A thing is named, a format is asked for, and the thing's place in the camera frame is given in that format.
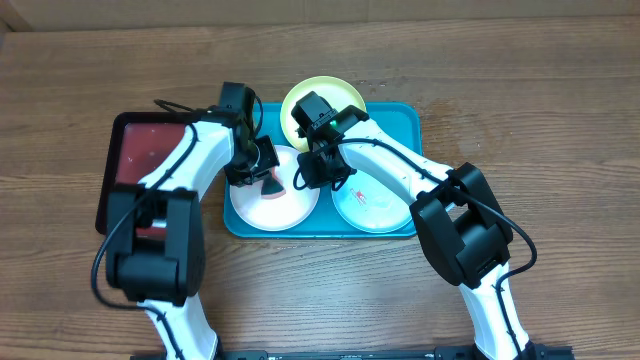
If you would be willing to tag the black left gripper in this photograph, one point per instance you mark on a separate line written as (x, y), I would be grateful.
(267, 160)

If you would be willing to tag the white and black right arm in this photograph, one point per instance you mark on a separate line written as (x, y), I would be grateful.
(462, 230)

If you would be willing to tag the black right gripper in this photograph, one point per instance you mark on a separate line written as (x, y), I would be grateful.
(307, 167)

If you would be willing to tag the brown cardboard back panel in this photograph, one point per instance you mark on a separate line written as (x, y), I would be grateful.
(75, 15)

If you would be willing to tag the teal plastic serving tray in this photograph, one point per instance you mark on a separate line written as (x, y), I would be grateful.
(398, 120)

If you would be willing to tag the white plate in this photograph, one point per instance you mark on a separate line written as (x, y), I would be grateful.
(281, 213)

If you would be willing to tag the light blue plate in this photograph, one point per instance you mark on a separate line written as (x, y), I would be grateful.
(369, 206)

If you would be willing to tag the dark red water tray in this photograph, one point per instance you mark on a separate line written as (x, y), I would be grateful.
(140, 150)

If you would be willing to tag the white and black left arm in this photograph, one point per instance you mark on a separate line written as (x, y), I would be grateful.
(154, 238)

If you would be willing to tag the yellow-green plate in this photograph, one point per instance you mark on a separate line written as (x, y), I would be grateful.
(337, 92)

